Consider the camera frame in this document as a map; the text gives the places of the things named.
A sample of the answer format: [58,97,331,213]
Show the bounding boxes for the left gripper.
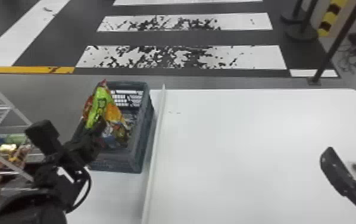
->
[61,116,108,167]

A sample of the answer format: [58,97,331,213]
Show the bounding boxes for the green snack packet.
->
[82,79,114,130]

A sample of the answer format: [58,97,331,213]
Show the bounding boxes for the orange snack packet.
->
[103,102,131,147]

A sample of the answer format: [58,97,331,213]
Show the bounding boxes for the blue basket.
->
[88,80,155,175]

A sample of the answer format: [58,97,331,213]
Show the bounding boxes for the yellow snack packet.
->
[0,143,18,156]

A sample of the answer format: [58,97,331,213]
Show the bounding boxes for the black slanted pole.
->
[307,0,356,86]

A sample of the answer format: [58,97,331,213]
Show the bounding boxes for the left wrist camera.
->
[24,119,64,156]

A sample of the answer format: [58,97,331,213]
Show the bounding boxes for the black post on round foot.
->
[285,0,320,43]

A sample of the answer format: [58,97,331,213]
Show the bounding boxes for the yellow black striped post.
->
[316,0,345,39]

